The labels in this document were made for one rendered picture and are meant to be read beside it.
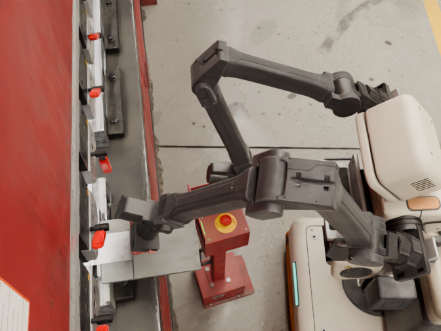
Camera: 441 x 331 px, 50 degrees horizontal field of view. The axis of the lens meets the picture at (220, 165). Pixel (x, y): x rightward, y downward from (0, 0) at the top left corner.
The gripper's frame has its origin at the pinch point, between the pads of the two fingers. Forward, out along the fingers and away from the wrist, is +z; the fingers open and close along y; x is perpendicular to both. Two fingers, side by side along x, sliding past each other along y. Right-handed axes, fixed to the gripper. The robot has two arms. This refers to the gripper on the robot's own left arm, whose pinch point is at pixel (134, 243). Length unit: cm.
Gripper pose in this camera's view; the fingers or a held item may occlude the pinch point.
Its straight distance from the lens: 133.0
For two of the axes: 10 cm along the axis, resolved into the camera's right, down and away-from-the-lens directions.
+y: 1.4, 8.5, -5.0
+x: 8.7, 1.3, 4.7
